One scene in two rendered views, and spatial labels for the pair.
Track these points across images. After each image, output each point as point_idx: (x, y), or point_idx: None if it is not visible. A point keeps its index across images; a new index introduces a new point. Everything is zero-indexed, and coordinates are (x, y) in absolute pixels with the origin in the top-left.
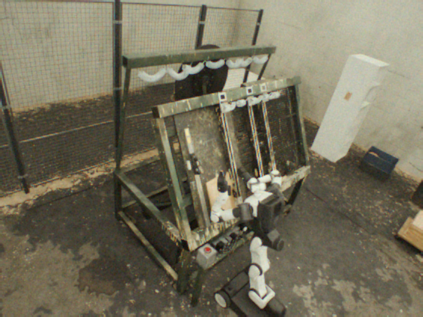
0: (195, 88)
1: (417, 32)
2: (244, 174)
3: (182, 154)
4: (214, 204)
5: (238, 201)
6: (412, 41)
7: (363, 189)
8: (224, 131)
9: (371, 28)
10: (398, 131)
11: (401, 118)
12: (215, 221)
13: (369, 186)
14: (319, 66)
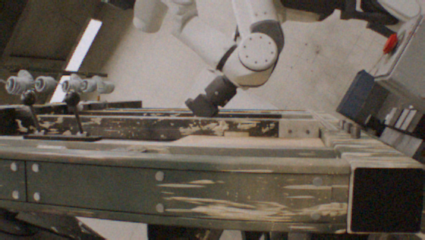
0: (7, 228)
1: (190, 51)
2: (206, 89)
3: None
4: (199, 47)
5: (293, 121)
6: (199, 58)
7: (396, 102)
8: (74, 116)
9: (170, 106)
10: (322, 83)
11: (303, 78)
12: (272, 48)
13: (393, 99)
14: None
